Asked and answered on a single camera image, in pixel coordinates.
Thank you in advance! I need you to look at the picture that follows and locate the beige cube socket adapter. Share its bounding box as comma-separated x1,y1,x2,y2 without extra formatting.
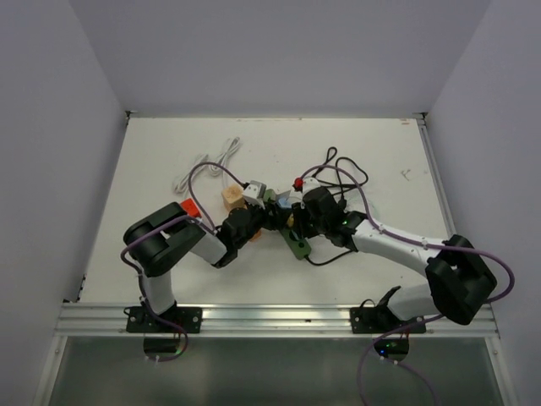
221,184,245,212

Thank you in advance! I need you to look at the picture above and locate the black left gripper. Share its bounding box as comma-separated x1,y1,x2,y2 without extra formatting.
234,200,291,250

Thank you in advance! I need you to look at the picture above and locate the blue charger plug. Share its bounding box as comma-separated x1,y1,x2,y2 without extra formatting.
276,198,292,210

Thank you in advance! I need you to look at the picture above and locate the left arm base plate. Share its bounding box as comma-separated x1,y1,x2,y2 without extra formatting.
123,305,203,334

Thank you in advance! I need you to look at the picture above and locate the red cube socket adapter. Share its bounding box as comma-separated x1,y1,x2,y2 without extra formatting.
179,198,202,220

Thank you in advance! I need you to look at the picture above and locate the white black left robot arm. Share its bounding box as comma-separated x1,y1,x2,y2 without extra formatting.
121,203,268,332

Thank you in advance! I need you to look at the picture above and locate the white bundled cable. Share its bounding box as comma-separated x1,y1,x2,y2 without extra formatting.
172,135,243,195

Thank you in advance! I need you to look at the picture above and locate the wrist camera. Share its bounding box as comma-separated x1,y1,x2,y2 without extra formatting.
242,180,266,209
292,177,321,196

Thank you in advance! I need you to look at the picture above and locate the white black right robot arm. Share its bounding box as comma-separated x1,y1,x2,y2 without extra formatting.
293,185,497,332

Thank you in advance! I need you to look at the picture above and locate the green power strip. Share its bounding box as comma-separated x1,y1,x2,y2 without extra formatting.
264,189,312,261

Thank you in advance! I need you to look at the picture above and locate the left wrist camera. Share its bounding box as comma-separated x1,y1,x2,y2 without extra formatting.
242,180,266,209

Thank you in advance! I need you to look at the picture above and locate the aluminium rail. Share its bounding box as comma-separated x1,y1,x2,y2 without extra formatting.
54,303,499,338

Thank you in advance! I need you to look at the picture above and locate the white charger plug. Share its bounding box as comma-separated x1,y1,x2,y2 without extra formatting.
276,190,291,202

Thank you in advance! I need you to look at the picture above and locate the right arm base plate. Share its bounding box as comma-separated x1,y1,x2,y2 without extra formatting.
349,306,426,334

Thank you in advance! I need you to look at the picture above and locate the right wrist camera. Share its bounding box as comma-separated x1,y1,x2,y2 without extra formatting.
292,177,321,196

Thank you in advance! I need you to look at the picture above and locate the black power strip cord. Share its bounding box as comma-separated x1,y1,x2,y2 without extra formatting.
306,146,369,266

